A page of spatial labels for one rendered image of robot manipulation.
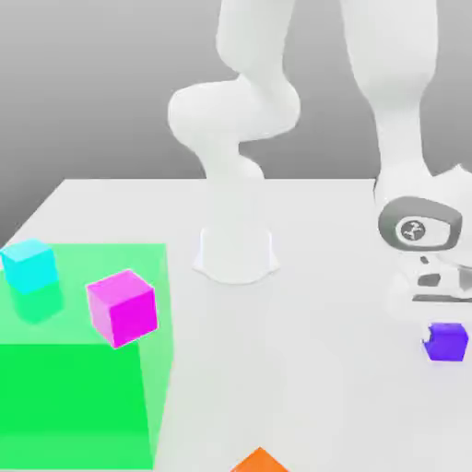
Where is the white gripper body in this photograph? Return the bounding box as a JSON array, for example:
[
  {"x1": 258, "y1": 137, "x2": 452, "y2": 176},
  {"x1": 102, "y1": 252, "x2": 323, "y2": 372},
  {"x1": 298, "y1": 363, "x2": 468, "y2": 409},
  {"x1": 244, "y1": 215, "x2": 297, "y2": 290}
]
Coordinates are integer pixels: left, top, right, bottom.
[{"x1": 386, "y1": 283, "x2": 472, "y2": 325}]

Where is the small purple cube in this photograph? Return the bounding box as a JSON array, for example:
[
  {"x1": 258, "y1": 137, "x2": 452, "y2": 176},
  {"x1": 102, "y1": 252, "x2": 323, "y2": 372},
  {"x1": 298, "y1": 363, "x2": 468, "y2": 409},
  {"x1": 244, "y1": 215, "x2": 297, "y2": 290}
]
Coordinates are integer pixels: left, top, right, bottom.
[{"x1": 421, "y1": 322, "x2": 470, "y2": 363}]

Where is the small orange cube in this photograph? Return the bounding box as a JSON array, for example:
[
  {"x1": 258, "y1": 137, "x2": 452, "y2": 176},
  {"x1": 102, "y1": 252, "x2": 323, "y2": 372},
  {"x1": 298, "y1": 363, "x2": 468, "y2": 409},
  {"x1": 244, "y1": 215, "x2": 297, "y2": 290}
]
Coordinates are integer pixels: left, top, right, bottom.
[{"x1": 230, "y1": 445, "x2": 291, "y2": 472}]

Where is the small magenta cube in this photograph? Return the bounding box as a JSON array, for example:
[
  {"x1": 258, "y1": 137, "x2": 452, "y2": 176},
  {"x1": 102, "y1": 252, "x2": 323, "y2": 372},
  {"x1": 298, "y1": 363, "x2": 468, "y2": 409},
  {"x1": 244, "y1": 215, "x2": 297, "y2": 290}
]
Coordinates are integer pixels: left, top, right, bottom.
[{"x1": 85, "y1": 268, "x2": 159, "y2": 350}]

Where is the small cyan cube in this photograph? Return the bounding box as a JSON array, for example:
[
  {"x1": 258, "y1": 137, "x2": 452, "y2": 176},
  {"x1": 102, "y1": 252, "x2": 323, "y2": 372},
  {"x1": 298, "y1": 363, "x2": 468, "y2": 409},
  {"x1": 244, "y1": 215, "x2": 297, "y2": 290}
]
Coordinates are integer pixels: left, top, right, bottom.
[{"x1": 0, "y1": 238, "x2": 60, "y2": 296}]

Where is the large green box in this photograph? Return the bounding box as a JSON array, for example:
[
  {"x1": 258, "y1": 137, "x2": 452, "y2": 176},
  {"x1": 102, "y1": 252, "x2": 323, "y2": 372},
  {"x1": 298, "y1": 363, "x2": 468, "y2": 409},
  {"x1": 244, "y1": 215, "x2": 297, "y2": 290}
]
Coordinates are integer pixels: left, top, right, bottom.
[{"x1": 0, "y1": 242, "x2": 175, "y2": 472}]

